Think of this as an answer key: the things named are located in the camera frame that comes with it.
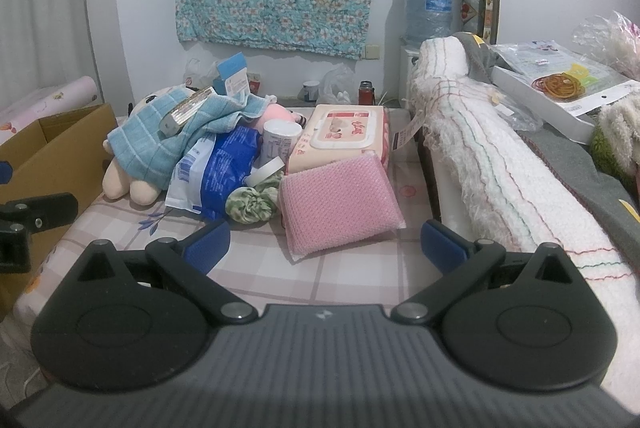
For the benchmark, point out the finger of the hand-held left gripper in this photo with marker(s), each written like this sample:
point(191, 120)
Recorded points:
point(4, 173)
point(50, 208)

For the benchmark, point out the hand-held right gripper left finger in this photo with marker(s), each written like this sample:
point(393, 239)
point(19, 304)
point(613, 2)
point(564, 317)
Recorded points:
point(210, 239)

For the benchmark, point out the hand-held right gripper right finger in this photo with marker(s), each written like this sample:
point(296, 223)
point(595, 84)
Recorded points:
point(442, 240)

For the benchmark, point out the brown cardboard box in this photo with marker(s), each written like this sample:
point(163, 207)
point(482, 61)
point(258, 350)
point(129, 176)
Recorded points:
point(55, 157)

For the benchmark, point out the green white scrunchie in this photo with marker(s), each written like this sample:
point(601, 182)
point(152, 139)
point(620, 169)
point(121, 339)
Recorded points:
point(250, 205)

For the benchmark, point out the blue and white bag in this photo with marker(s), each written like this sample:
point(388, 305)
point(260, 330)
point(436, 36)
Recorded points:
point(225, 173)

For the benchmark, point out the white tape roll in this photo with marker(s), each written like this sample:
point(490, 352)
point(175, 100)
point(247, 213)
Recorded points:
point(267, 172)

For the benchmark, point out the pink mesh sponge cloth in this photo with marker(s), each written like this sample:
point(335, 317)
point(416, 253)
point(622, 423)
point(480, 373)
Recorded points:
point(340, 208)

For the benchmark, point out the light blue towel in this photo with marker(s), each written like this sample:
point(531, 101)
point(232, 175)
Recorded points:
point(145, 137)

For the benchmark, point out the white cylindrical can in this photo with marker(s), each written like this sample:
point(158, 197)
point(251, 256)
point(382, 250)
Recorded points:
point(281, 140)

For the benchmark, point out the gold striped box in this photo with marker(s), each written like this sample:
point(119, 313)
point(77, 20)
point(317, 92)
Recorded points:
point(187, 110)

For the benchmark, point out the pink plush toy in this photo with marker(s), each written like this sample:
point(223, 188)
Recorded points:
point(277, 115)

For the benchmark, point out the blue and white carton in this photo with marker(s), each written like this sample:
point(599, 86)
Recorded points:
point(232, 77)

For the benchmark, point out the cream plush doll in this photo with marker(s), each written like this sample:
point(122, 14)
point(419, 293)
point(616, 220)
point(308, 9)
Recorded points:
point(120, 180)

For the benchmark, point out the white striped rolled blanket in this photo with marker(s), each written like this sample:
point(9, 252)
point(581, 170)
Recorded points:
point(480, 147)

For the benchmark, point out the plaid bed sheet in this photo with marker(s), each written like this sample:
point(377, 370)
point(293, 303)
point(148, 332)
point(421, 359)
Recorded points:
point(310, 280)

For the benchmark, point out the pink wet wipes pack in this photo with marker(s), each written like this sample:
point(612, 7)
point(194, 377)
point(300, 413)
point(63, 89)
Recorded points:
point(340, 132)

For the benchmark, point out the small red white box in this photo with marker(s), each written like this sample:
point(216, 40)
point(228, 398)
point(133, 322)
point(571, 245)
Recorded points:
point(255, 85)

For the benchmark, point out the white flat tray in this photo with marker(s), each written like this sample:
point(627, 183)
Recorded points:
point(545, 112)

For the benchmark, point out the crumpled clear plastic bag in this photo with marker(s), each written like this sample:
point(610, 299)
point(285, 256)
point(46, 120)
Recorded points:
point(197, 75)

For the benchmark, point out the red thermos bottle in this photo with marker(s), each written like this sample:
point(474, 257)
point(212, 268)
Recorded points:
point(366, 93)

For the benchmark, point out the white water dispenser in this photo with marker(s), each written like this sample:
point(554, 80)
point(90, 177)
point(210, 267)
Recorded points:
point(407, 67)

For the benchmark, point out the bunch of rubber bands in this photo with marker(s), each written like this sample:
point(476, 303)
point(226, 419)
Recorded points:
point(557, 85)

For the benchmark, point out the printed plastic package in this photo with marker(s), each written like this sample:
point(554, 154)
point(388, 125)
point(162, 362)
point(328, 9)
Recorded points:
point(530, 62)

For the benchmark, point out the green fuzzy cloth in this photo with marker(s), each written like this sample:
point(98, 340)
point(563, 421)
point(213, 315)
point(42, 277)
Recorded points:
point(617, 142)

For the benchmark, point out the blue water jug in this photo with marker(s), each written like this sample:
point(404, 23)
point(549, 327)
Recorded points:
point(430, 10)

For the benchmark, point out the patterned folded board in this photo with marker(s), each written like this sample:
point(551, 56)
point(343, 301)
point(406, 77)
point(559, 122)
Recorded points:
point(477, 7)

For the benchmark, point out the clear bag of cream fleece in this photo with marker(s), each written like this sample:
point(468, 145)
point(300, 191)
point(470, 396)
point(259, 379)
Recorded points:
point(612, 40)

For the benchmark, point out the wall outlet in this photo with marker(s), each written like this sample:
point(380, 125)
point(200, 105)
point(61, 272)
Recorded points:
point(373, 51)

